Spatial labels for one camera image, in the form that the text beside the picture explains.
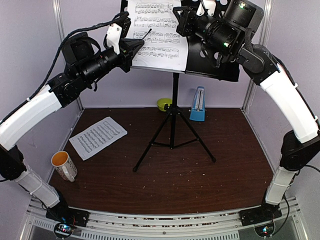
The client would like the sheet music page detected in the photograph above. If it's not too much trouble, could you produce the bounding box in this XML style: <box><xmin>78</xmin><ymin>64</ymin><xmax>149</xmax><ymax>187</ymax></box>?
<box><xmin>69</xmin><ymin>116</ymin><xmax>128</xmax><ymax>161</ymax></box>
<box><xmin>127</xmin><ymin>0</ymin><xmax>189</xmax><ymax>72</ymax></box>

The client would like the black music stand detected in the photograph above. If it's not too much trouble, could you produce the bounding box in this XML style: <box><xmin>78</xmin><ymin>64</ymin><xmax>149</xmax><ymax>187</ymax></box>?
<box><xmin>119</xmin><ymin>0</ymin><xmax>241</xmax><ymax>172</ymax></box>

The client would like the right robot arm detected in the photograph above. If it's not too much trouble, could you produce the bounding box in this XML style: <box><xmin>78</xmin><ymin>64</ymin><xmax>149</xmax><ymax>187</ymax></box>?
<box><xmin>172</xmin><ymin>0</ymin><xmax>320</xmax><ymax>221</ymax></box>

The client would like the green bowl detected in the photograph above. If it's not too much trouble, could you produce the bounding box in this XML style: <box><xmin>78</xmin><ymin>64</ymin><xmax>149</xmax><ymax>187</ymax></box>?
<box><xmin>157</xmin><ymin>98</ymin><xmax>172</xmax><ymax>112</ymax></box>

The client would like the blue metronome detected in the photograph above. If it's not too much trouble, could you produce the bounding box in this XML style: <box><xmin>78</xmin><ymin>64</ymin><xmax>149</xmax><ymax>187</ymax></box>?
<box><xmin>189</xmin><ymin>86</ymin><xmax>206</xmax><ymax>122</ymax></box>

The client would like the white patterned mug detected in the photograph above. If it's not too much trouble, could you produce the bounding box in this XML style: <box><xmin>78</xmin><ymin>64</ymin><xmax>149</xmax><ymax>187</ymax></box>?
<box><xmin>51</xmin><ymin>151</ymin><xmax>78</xmax><ymax>183</ymax></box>

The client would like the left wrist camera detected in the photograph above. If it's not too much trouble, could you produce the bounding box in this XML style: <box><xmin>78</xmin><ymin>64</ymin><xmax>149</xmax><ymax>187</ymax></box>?
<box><xmin>103</xmin><ymin>17</ymin><xmax>131</xmax><ymax>55</ymax></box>

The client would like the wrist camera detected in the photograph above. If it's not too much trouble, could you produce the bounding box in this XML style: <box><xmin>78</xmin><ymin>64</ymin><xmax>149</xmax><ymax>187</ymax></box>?
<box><xmin>196</xmin><ymin>0</ymin><xmax>217</xmax><ymax>17</ymax></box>
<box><xmin>103</xmin><ymin>17</ymin><xmax>131</xmax><ymax>55</ymax></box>

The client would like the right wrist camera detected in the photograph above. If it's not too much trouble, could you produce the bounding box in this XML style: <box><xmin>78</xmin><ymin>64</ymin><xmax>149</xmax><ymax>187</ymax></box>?
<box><xmin>196</xmin><ymin>0</ymin><xmax>217</xmax><ymax>17</ymax></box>

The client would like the right aluminium corner post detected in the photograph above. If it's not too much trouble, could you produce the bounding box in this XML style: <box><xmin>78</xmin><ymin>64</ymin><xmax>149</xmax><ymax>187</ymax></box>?
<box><xmin>242</xmin><ymin>0</ymin><xmax>274</xmax><ymax>115</ymax></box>

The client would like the aluminium corner post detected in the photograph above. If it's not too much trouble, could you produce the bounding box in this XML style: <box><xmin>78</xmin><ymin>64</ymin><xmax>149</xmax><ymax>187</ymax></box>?
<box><xmin>51</xmin><ymin>0</ymin><xmax>85</xmax><ymax>113</ymax></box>
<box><xmin>242</xmin><ymin>0</ymin><xmax>274</xmax><ymax>115</ymax></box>

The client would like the left aluminium corner post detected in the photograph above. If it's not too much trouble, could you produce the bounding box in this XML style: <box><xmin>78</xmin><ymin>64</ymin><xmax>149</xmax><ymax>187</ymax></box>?
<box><xmin>51</xmin><ymin>0</ymin><xmax>85</xmax><ymax>113</ymax></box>

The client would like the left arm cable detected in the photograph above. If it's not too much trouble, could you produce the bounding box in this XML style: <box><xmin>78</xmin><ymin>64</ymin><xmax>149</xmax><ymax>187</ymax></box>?
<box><xmin>26</xmin><ymin>11</ymin><xmax>130</xmax><ymax>101</ymax></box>

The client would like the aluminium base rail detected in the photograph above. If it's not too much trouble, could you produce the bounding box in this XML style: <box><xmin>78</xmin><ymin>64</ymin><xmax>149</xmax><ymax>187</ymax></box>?
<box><xmin>21</xmin><ymin>197</ymin><xmax>307</xmax><ymax>240</ymax></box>

